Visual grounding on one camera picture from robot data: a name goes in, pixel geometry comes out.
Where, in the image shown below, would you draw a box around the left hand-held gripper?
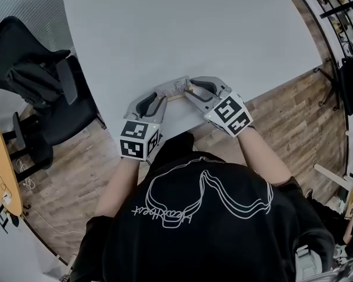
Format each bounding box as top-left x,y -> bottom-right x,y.
119,90 -> 168,162

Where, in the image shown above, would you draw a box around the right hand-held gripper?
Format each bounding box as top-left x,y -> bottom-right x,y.
184,75 -> 254,138

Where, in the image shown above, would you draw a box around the person's right forearm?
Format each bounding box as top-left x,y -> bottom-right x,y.
237,127 -> 292,187

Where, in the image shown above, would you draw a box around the person's left forearm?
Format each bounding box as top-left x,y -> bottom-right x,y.
94,156 -> 142,217

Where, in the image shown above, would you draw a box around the person's black trousers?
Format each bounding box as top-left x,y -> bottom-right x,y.
157,132 -> 195,158

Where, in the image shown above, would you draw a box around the black backpack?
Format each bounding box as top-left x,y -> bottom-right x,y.
5,62 -> 68,108

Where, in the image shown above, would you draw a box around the person's black printed t-shirt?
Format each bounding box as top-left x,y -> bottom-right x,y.
72,151 -> 336,282

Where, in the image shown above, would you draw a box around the black hanging bag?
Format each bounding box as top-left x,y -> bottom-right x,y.
339,53 -> 353,116

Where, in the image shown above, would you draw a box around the black office chair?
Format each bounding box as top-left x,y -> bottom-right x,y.
0,15 -> 106,170

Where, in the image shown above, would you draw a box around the white table leg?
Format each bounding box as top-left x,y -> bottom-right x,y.
314,163 -> 353,190

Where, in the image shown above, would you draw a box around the grey bag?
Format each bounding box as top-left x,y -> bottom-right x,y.
295,244 -> 353,282

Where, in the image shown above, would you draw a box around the white floor cables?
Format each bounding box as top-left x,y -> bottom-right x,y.
16,159 -> 36,190

